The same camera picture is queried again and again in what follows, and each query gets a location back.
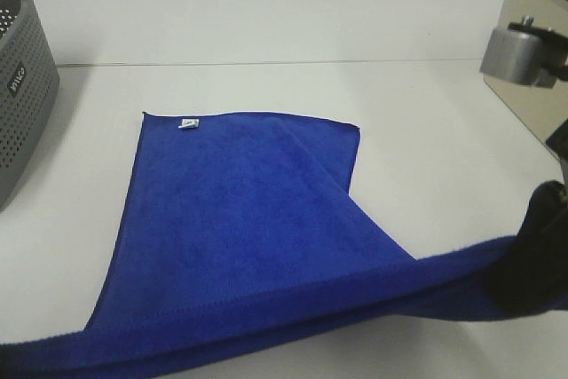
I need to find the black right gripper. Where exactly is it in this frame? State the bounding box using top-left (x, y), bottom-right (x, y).
top-left (517, 28), bottom-right (567, 143)

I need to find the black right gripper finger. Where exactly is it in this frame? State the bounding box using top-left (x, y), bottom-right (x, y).
top-left (485, 181), bottom-right (567, 316)

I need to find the blue microfibre towel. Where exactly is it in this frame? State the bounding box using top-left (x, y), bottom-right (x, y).
top-left (1, 113), bottom-right (511, 378)

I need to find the white towel label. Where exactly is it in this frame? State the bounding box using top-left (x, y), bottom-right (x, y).
top-left (178, 118), bottom-right (200, 130)

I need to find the beige fabric storage box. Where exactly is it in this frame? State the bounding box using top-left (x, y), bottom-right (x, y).
top-left (485, 0), bottom-right (567, 143)

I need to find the grey perforated plastic basket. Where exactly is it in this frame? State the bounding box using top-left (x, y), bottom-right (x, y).
top-left (1, 0), bottom-right (60, 205)

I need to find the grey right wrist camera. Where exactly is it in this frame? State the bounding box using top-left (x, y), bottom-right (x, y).
top-left (480, 15), bottom-right (556, 89)

